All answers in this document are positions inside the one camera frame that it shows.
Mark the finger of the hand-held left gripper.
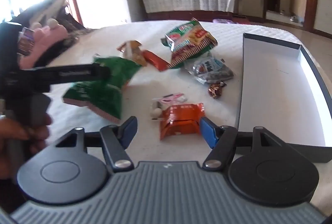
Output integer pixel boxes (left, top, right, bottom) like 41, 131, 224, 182
49, 62, 111, 90

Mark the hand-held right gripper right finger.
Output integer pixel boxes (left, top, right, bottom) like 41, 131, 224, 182
199, 117, 282, 170

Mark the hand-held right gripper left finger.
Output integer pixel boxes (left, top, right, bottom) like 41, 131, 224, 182
54, 116, 138, 172

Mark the green snack bag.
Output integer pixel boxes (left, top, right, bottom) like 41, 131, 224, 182
62, 55, 142, 125

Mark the orange square snack packet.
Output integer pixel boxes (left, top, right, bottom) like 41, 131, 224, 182
159, 103, 207, 141

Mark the brown foil candy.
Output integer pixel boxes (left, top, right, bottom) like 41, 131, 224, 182
208, 81, 227, 99

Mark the clear pink candy packet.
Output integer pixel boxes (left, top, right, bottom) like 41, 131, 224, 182
150, 93, 188, 121

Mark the tan snack packet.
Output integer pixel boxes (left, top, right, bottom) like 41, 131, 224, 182
117, 40, 148, 67

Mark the clear blue snack packet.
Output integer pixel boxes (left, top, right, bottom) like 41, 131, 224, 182
184, 54, 234, 85

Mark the orange-red bar packet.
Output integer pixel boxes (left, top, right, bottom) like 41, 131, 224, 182
142, 49, 171, 72

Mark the dark box with white inside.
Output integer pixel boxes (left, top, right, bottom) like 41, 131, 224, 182
235, 33, 332, 164

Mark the striped cracker bag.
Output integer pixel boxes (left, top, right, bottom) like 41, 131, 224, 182
161, 19, 219, 69

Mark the person's left hand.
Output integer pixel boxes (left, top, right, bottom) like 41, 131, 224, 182
0, 113, 51, 181

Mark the dark wooden low cabinet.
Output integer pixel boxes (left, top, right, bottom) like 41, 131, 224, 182
145, 10, 234, 23

